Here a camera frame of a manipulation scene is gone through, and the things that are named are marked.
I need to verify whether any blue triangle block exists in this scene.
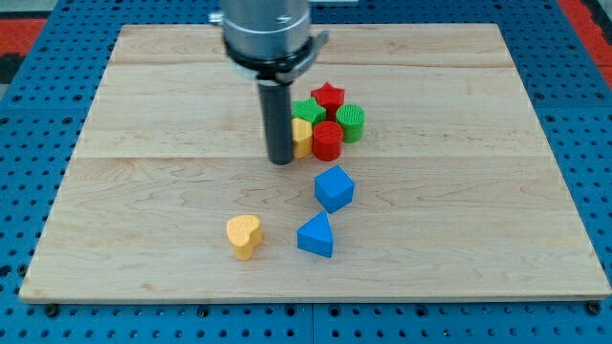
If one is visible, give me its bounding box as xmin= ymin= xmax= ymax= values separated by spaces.
xmin=296 ymin=211 xmax=334 ymax=258

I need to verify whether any yellow heart block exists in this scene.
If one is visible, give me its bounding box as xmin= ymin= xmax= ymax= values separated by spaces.
xmin=226 ymin=214 xmax=263 ymax=261

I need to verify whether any red star block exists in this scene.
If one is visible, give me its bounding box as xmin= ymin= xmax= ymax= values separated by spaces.
xmin=311 ymin=82 xmax=345 ymax=121

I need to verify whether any wooden board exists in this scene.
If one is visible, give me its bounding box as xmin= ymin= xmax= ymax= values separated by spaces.
xmin=20 ymin=24 xmax=611 ymax=304

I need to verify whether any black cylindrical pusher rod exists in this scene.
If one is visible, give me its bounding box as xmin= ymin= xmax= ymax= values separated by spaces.
xmin=258 ymin=81 xmax=294 ymax=165

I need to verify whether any blue cube block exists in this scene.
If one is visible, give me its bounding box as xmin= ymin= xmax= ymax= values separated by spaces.
xmin=315 ymin=165 xmax=355 ymax=213

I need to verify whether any green cylinder block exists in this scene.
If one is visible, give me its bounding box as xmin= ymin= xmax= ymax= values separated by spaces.
xmin=336 ymin=104 xmax=366 ymax=143

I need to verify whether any yellow pentagon block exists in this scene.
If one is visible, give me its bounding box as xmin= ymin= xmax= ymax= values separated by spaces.
xmin=292 ymin=118 xmax=313 ymax=159

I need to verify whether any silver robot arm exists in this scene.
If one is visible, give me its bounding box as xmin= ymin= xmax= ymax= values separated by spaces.
xmin=208 ymin=0 xmax=329 ymax=165

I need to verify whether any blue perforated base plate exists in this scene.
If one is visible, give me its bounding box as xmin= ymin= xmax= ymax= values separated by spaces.
xmin=1 ymin=1 xmax=611 ymax=343

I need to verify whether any green star block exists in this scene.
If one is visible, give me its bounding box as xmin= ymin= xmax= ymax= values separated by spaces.
xmin=292 ymin=97 xmax=326 ymax=126

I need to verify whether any red cylinder block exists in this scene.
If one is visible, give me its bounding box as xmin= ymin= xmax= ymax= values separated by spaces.
xmin=313 ymin=121 xmax=343 ymax=161

